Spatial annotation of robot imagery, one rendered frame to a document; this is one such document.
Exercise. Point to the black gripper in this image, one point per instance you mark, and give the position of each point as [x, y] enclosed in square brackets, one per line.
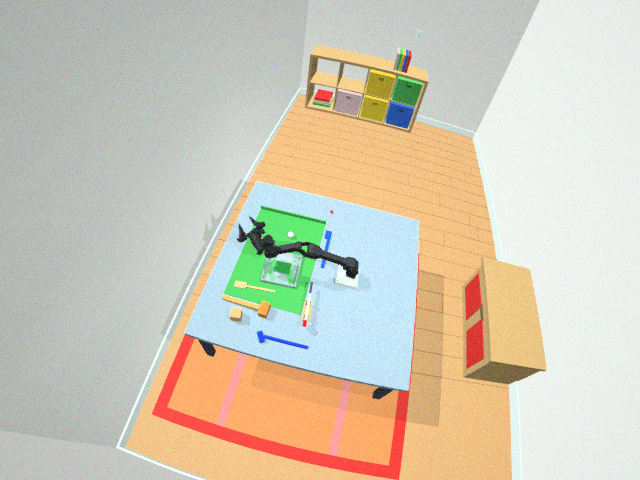
[253, 234]

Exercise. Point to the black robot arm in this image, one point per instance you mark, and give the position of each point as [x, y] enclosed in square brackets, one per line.
[350, 264]

